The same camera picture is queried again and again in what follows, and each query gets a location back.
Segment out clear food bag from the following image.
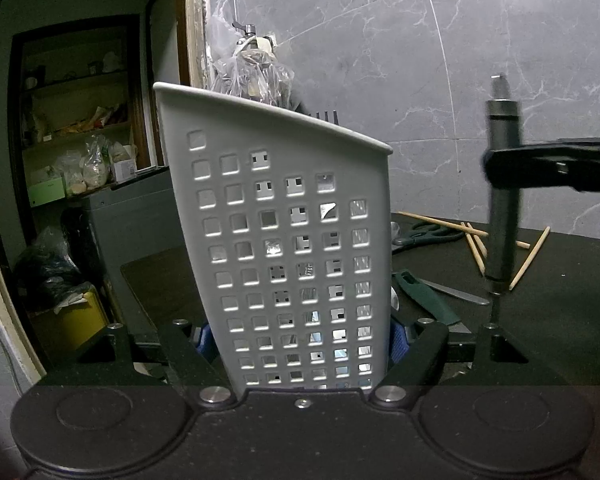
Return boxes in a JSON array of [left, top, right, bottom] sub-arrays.
[[82, 135, 112, 188]]

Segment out yellow box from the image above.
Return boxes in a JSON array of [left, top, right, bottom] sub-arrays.
[[30, 285, 113, 356]]

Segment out black trash bag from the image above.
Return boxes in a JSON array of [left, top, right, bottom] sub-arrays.
[[15, 227, 88, 311]]

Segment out cream door frame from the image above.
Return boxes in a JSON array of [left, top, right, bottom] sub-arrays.
[[0, 0, 211, 381]]

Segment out white cardboard box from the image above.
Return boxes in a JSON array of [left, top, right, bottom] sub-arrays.
[[111, 145, 138, 183]]

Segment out green box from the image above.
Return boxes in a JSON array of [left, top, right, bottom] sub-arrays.
[[29, 175, 63, 206]]

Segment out grey cabinet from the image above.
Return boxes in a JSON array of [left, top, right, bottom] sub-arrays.
[[82, 167, 191, 311]]

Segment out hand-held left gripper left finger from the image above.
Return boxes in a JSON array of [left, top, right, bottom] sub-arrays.
[[27, 319, 238, 411]]

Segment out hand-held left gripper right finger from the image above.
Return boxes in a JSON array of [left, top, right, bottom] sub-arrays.
[[369, 317, 576, 410]]

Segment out wooden shelf unit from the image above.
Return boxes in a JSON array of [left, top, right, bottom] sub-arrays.
[[10, 15, 156, 206]]

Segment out green-handled knife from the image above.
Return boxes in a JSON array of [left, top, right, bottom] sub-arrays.
[[395, 270, 490, 328]]

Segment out green-handled scissors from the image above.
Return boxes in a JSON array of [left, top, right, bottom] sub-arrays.
[[391, 220, 466, 247]]

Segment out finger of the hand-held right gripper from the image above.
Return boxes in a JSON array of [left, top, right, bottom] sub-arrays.
[[481, 144, 600, 194], [555, 137, 600, 153]]

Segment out white perforated utensil basket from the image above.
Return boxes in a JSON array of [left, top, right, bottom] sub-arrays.
[[152, 81, 395, 392]]

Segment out large clear hanging bag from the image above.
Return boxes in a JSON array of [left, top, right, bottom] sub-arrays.
[[207, 0, 296, 111]]

